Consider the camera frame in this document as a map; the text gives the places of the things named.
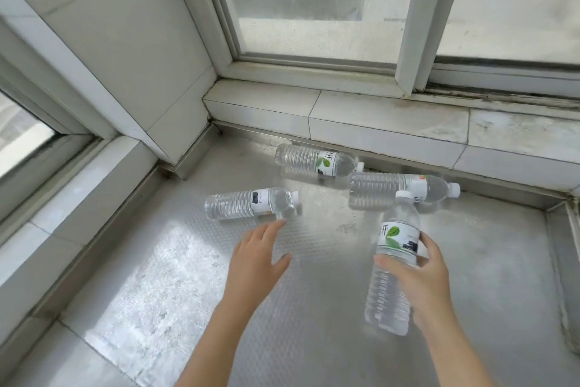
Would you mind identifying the person's right forearm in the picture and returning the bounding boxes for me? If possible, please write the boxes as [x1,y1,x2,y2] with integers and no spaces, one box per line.
[413,310,495,387]

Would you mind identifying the small white window frame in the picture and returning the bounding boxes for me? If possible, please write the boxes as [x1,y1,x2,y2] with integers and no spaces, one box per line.
[0,0,121,224]

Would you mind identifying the person's left forearm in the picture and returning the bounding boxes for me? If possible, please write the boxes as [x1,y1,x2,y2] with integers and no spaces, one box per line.
[174,298,269,387]

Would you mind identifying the water bottle orange label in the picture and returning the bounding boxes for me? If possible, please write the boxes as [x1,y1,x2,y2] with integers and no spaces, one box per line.
[347,172,462,211]

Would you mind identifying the white tiled window ledge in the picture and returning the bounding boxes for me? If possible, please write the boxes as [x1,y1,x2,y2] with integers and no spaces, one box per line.
[201,79,580,197]

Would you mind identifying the person's right hand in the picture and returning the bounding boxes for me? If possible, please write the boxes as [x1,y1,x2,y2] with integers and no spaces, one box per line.
[373,232,450,334]

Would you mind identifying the water bottle dark label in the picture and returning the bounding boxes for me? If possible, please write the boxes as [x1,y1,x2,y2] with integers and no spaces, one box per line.
[204,187,301,222]

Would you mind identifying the large white window frame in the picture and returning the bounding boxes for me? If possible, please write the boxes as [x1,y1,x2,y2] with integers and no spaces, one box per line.
[161,0,580,100]

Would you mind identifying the water bottle green leaf label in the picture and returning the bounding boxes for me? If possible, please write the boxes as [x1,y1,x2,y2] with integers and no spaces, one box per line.
[365,190,430,337]
[275,143,366,178]

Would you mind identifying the person's left hand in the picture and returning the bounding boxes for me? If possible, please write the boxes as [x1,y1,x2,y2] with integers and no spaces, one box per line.
[225,220,293,309]

